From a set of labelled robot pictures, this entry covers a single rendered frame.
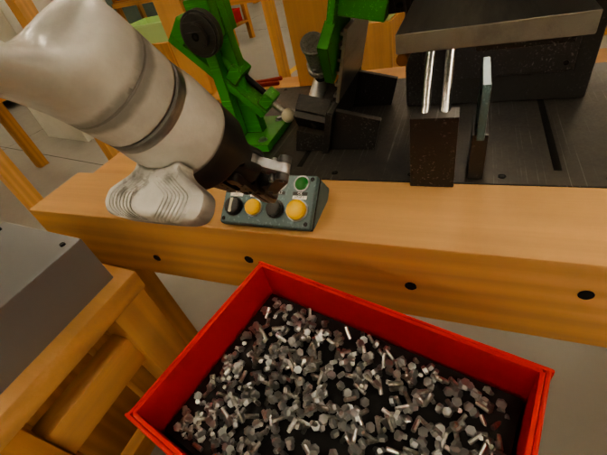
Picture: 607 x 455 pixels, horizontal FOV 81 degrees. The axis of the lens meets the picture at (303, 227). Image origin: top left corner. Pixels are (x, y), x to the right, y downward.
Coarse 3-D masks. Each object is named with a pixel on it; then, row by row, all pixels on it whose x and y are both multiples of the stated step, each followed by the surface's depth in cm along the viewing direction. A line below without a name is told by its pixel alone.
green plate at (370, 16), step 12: (336, 0) 49; (348, 0) 50; (360, 0) 49; (372, 0) 49; (384, 0) 48; (336, 12) 51; (348, 12) 51; (360, 12) 50; (372, 12) 50; (384, 12) 49; (336, 24) 53
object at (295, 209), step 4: (292, 200) 49; (296, 200) 49; (300, 200) 49; (288, 204) 50; (292, 204) 49; (296, 204) 49; (300, 204) 49; (304, 204) 49; (288, 208) 49; (292, 208) 49; (296, 208) 49; (300, 208) 49; (304, 208) 49; (288, 212) 49; (292, 212) 49; (296, 212) 49; (300, 212) 49; (304, 212) 49; (288, 216) 49; (292, 216) 49; (296, 216) 49; (300, 216) 49
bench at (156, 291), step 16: (288, 80) 106; (112, 160) 89; (128, 160) 87; (144, 272) 91; (144, 288) 92; (160, 288) 97; (160, 304) 97; (176, 304) 103; (176, 320) 104; (192, 336) 111
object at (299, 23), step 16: (160, 0) 97; (176, 0) 95; (288, 0) 86; (304, 0) 85; (320, 0) 84; (160, 16) 100; (288, 16) 88; (304, 16) 87; (320, 16) 86; (304, 32) 90; (320, 32) 88; (192, 64) 107; (304, 64) 95; (208, 80) 109; (304, 80) 98; (336, 80) 95
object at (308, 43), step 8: (312, 32) 54; (304, 40) 55; (312, 40) 54; (304, 48) 54; (312, 48) 54; (312, 56) 55; (312, 64) 58; (320, 64) 58; (312, 72) 60; (320, 72) 60
